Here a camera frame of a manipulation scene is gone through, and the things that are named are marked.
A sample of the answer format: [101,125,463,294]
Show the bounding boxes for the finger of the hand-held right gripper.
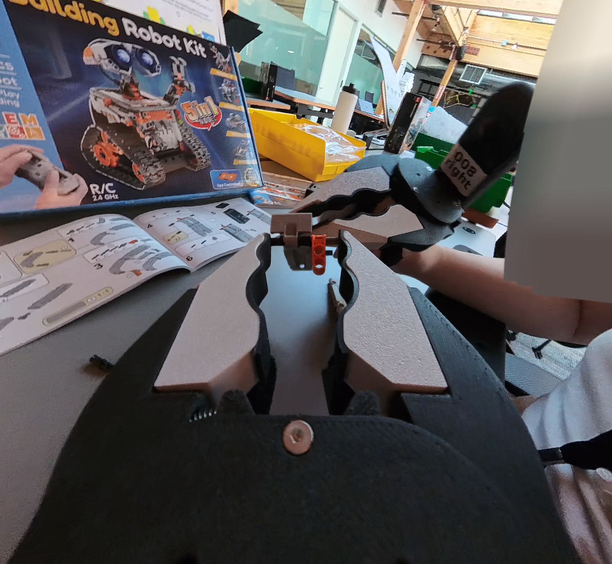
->
[290,168,398,220]
[312,204,425,259]

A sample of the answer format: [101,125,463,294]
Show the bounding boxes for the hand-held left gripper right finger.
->
[321,231,449,414]

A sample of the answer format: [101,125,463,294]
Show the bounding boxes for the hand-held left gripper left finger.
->
[153,233,277,414]

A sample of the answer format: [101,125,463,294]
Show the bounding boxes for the grey brick assembly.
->
[270,212,314,270]

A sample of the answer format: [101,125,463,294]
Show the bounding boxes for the person's right forearm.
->
[392,244,612,346]

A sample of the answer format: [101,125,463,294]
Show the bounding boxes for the wooden background desk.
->
[275,86,383,120]

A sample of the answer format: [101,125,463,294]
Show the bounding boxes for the grey desk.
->
[0,177,498,564]

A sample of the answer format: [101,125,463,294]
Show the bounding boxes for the clear plastic bag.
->
[296,121,366,163]

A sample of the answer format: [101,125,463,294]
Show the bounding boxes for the white speckled bag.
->
[421,105,467,146]

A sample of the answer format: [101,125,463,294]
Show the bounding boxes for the brown cardboard sheet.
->
[260,160,316,187]

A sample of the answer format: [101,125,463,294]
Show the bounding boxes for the tall black product box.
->
[384,92,433,153]

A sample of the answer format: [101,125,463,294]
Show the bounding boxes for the orange blue leaflet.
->
[250,180,311,206]

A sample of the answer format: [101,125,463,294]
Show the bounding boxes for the yellow plastic bin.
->
[248,107,366,182]

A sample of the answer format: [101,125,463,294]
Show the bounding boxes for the green plastic bin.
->
[413,143,514,213]

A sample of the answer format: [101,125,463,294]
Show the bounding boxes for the white water bottle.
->
[331,82,358,134]

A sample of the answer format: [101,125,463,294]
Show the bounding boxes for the black perforated chair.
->
[426,287,565,397]

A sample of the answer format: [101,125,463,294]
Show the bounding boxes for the white curved board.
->
[370,37,417,115]

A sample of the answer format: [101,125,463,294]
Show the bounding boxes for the open instruction booklet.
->
[0,197,273,356]

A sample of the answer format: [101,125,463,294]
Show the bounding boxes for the black sheet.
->
[222,10,263,53]

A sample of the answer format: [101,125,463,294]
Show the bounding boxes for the person's white shirt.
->
[521,330,612,455]

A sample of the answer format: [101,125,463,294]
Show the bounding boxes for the blue robot kit box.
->
[0,0,264,215]

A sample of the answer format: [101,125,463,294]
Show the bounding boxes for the person's pink pants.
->
[543,464,612,564]

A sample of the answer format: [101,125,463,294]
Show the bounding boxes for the black strap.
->
[535,430,612,471]

